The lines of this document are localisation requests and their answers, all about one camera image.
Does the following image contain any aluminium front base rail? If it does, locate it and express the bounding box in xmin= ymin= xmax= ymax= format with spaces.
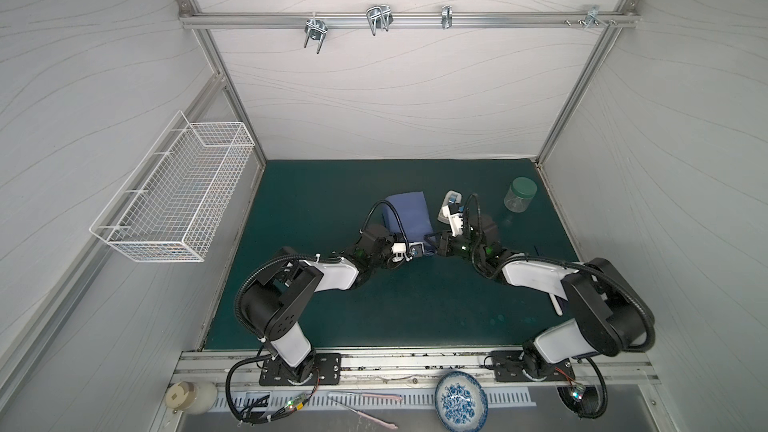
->
xmin=171 ymin=347 xmax=661 ymax=391

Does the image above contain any green lid clear jar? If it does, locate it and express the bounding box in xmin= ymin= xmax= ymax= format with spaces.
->
xmin=504 ymin=177 xmax=538 ymax=213

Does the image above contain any left metal hook clamp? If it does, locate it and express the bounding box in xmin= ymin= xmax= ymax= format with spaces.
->
xmin=303 ymin=18 xmax=328 ymax=54

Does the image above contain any right metal bracket clamp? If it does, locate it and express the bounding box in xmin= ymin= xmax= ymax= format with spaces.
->
xmin=563 ymin=6 xmax=618 ymax=30

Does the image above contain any white round container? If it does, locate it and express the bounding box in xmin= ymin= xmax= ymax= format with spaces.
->
xmin=164 ymin=381 xmax=218 ymax=415

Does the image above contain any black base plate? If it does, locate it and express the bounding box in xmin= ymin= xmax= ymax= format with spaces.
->
xmin=259 ymin=351 xmax=341 ymax=386
xmin=482 ymin=350 xmax=575 ymax=383

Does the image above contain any aluminium top cross rail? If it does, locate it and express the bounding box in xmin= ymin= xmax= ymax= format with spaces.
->
xmin=180 ymin=9 xmax=641 ymax=30

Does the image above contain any light blue wrapping paper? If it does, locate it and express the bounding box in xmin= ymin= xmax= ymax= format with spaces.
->
xmin=383 ymin=191 xmax=436 ymax=256

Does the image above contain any metal hook clamp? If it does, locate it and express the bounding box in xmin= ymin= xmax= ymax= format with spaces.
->
xmin=303 ymin=18 xmax=328 ymax=54
xmin=365 ymin=4 xmax=393 ymax=36

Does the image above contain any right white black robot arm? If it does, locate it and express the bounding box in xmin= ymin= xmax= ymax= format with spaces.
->
xmin=427 ymin=191 xmax=656 ymax=381

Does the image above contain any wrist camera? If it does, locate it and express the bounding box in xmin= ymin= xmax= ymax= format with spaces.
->
xmin=449 ymin=205 xmax=464 ymax=237
xmin=391 ymin=242 xmax=425 ymax=262

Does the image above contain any white wire basket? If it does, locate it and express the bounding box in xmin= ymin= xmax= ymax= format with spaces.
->
xmin=89 ymin=111 xmax=255 ymax=263

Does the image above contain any green table mat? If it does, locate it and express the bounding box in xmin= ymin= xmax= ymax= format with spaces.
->
xmin=205 ymin=159 xmax=576 ymax=350

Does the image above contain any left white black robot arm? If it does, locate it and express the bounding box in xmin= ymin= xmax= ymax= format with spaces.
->
xmin=234 ymin=200 xmax=413 ymax=383

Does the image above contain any middle metal hook clamp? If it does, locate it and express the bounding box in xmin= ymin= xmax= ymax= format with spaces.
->
xmin=365 ymin=4 xmax=393 ymax=36

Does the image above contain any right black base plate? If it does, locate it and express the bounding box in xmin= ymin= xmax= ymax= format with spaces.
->
xmin=482 ymin=350 xmax=575 ymax=383

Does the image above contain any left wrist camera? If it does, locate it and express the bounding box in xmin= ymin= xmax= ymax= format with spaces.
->
xmin=391 ymin=242 xmax=425 ymax=262

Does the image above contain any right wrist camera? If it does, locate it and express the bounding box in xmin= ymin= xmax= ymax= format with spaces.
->
xmin=449 ymin=205 xmax=464 ymax=237

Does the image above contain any small metal ring clamp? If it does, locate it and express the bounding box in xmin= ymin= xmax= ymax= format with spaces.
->
xmin=441 ymin=5 xmax=453 ymax=30

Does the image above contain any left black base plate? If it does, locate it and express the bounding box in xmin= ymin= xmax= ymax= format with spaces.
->
xmin=259 ymin=351 xmax=341 ymax=386

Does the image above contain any blue white patterned plate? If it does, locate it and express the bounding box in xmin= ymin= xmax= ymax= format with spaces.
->
xmin=434 ymin=371 xmax=489 ymax=432

